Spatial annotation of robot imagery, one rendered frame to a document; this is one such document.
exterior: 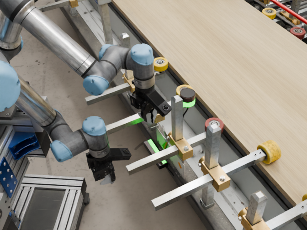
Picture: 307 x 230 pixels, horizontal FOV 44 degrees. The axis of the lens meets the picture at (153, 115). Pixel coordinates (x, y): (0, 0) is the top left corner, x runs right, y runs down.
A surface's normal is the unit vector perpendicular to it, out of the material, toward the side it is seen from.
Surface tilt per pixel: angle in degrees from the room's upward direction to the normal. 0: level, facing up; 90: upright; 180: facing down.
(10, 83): 85
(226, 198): 0
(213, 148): 90
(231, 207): 0
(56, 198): 0
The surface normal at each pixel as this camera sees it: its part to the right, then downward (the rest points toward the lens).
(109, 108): -0.05, -0.70
